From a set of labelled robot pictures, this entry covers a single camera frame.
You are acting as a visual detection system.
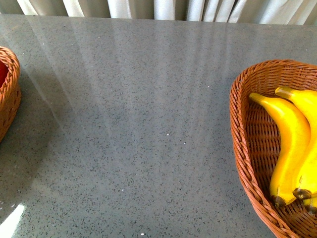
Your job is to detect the yellow banana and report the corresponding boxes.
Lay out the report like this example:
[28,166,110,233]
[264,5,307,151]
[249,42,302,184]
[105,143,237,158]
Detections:
[249,93,311,207]
[274,86,317,200]

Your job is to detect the white pleated curtain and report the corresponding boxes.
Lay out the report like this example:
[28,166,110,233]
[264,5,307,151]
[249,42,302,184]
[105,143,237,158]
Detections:
[0,0,317,25]

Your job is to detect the front banana in basket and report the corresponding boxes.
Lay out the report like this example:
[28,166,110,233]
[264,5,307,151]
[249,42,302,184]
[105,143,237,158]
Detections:
[303,197,317,215]

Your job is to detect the right wicker basket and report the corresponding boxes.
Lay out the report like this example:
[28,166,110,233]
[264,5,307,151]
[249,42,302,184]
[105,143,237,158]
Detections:
[229,59,317,238]

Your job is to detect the red apple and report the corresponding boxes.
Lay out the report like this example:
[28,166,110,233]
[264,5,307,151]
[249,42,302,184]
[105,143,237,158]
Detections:
[0,61,8,87]

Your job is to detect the left wicker basket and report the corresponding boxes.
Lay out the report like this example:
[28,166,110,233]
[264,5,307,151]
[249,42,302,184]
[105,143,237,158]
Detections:
[0,46,22,141]

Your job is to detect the wicker basket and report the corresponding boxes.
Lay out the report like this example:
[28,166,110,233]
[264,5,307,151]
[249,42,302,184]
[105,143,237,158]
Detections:
[229,59,317,238]
[0,46,22,141]

